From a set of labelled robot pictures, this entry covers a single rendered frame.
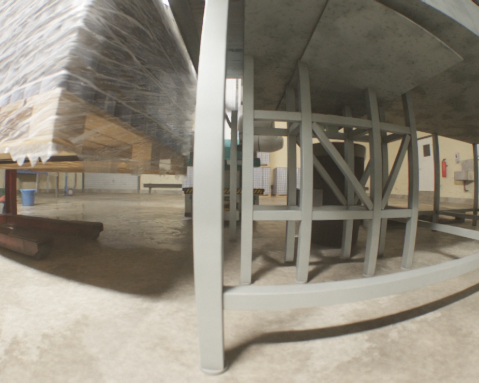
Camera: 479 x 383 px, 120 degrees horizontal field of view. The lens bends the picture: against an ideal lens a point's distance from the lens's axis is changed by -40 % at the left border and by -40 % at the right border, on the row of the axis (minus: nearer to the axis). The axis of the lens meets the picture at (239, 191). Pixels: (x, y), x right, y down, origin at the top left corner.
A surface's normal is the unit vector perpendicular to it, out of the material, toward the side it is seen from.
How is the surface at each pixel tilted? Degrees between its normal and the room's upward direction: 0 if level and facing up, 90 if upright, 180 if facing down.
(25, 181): 90
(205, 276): 90
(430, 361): 0
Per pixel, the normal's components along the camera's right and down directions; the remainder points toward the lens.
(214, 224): 0.00, 0.02
